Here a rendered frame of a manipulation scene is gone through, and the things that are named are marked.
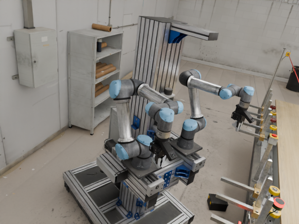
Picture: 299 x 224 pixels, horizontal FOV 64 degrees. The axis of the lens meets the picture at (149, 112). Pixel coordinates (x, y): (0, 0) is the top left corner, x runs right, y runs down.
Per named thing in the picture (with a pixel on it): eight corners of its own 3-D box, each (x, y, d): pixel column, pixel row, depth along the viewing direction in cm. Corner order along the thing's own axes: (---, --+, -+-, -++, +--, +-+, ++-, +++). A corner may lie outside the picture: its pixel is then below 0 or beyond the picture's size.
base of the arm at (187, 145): (173, 142, 212) (175, 133, 207) (184, 138, 221) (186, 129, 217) (185, 151, 202) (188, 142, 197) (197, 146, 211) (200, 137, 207)
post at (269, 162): (248, 202, 212) (268, 159, 191) (249, 200, 215) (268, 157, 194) (252, 204, 211) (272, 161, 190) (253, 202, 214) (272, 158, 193)
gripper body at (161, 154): (158, 147, 140) (161, 129, 134) (168, 155, 134) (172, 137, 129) (148, 151, 135) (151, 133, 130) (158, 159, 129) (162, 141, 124)
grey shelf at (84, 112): (68, 127, 399) (66, 31, 330) (96, 107, 477) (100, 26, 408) (92, 135, 389) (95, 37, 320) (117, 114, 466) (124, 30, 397)
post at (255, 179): (252, 181, 232) (268, 142, 212) (252, 178, 236) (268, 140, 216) (256, 183, 230) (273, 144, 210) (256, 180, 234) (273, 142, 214)
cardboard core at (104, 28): (91, 23, 370) (109, 26, 363) (94, 22, 377) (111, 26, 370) (91, 28, 374) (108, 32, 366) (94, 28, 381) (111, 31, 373)
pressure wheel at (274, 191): (270, 203, 195) (275, 193, 190) (263, 196, 202) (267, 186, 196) (277, 201, 198) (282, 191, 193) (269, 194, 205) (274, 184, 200)
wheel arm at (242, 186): (220, 181, 212) (221, 177, 210) (220, 178, 215) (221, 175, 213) (272, 202, 198) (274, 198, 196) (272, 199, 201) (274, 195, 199)
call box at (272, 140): (266, 143, 211) (269, 136, 208) (266, 140, 217) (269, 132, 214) (275, 146, 209) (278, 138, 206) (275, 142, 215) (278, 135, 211)
